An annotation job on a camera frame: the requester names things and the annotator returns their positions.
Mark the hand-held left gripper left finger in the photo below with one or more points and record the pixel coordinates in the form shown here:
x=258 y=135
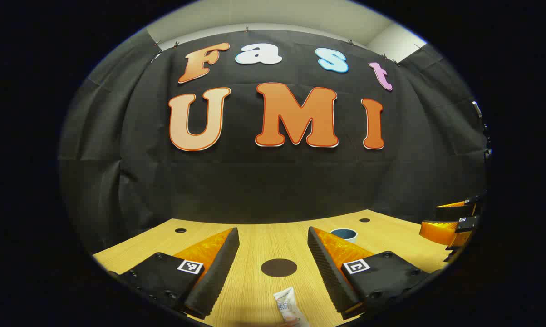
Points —
x=216 y=272

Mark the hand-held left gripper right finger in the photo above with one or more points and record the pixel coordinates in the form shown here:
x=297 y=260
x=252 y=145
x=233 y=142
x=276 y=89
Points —
x=329 y=272

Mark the dark round coaster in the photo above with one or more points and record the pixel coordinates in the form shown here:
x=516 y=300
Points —
x=278 y=267

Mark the white toothpaste tube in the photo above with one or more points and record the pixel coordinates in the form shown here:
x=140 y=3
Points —
x=291 y=309

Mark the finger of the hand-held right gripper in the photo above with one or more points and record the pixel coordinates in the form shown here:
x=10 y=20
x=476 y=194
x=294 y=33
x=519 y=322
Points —
x=454 y=212
x=438 y=230

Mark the wooden desktop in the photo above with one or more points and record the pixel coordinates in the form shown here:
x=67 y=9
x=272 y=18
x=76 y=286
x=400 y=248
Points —
x=254 y=245

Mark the black backdrop cloth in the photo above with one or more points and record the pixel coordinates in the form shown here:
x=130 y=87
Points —
x=254 y=181

